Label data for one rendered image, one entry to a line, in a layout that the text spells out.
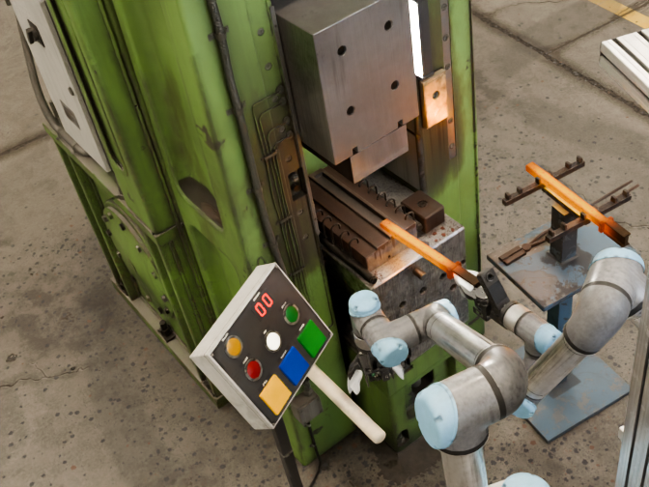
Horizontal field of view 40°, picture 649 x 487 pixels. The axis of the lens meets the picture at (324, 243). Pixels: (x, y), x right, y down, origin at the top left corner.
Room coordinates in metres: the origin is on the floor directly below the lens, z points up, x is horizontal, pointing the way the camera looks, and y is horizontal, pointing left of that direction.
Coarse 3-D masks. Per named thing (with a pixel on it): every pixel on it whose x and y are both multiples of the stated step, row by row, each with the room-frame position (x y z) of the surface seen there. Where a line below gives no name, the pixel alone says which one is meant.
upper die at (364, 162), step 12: (396, 132) 1.98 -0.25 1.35; (372, 144) 1.93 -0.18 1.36; (384, 144) 1.95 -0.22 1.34; (396, 144) 1.97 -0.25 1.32; (360, 156) 1.91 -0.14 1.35; (372, 156) 1.93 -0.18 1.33; (384, 156) 1.95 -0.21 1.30; (396, 156) 1.97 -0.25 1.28; (336, 168) 1.96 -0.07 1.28; (348, 168) 1.91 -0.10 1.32; (360, 168) 1.91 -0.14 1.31; (372, 168) 1.93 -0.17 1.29
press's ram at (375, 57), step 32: (288, 0) 2.06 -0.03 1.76; (320, 0) 2.03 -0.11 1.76; (352, 0) 2.00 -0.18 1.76; (384, 0) 1.98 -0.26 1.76; (288, 32) 1.97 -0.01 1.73; (320, 32) 1.88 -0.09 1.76; (352, 32) 1.93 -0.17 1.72; (384, 32) 1.97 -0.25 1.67; (288, 64) 1.99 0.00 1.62; (320, 64) 1.87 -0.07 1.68; (352, 64) 1.92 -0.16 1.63; (384, 64) 1.97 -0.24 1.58; (320, 96) 1.88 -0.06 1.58; (352, 96) 1.91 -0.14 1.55; (384, 96) 1.96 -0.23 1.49; (416, 96) 2.02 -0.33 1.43; (320, 128) 1.91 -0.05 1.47; (352, 128) 1.91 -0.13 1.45; (384, 128) 1.96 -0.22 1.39
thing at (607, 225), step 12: (528, 168) 2.17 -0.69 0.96; (540, 168) 2.15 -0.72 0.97; (552, 180) 2.08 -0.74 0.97; (564, 192) 2.02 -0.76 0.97; (576, 204) 1.96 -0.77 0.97; (588, 204) 1.95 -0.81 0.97; (588, 216) 1.91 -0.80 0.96; (600, 216) 1.88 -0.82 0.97; (600, 228) 1.85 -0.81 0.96; (612, 228) 1.82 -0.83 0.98; (624, 228) 1.81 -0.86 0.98; (612, 240) 1.81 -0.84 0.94; (624, 240) 1.78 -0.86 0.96
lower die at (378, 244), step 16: (336, 176) 2.28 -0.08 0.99; (320, 192) 2.22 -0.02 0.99; (352, 192) 2.18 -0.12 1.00; (320, 208) 2.16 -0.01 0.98; (336, 208) 2.13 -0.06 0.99; (352, 208) 2.10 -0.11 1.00; (384, 208) 2.08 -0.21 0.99; (320, 224) 2.10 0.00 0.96; (352, 224) 2.04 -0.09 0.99; (368, 224) 2.03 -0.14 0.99; (400, 224) 2.00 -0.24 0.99; (336, 240) 2.03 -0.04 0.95; (368, 240) 1.96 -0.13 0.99; (384, 240) 1.94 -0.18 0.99; (368, 256) 1.90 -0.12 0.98; (384, 256) 1.93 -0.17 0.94
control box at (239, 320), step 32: (256, 288) 1.64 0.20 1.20; (288, 288) 1.68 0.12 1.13; (224, 320) 1.57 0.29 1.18; (256, 320) 1.57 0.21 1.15; (320, 320) 1.66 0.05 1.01; (224, 352) 1.47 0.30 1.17; (256, 352) 1.51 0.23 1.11; (320, 352) 1.59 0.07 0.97; (224, 384) 1.44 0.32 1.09; (256, 384) 1.44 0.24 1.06; (288, 384) 1.48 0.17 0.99; (256, 416) 1.39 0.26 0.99
